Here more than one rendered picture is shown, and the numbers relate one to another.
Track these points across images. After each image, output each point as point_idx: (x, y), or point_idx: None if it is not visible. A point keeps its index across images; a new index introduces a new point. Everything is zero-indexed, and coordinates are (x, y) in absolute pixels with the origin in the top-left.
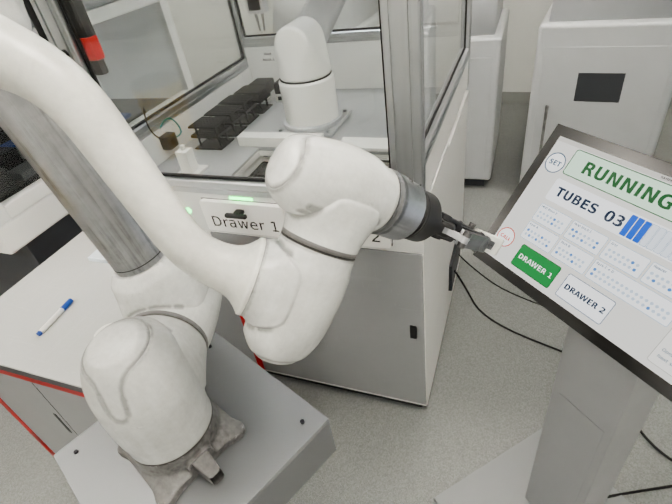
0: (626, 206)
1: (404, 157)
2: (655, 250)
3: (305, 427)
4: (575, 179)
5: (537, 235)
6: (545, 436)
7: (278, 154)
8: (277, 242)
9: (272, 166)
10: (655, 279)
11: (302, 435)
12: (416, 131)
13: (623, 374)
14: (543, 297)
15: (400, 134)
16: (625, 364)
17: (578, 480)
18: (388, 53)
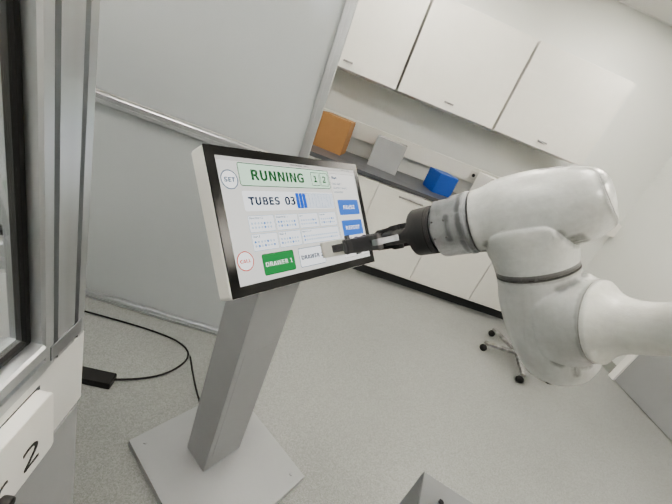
0: (289, 190)
1: (66, 260)
2: (314, 206)
3: (443, 496)
4: (253, 186)
5: (264, 241)
6: (229, 400)
7: (614, 188)
8: (585, 275)
9: (617, 202)
10: (324, 220)
11: (451, 497)
12: (85, 201)
13: (291, 293)
14: (299, 275)
15: (62, 218)
16: (343, 268)
17: (255, 392)
18: (51, 31)
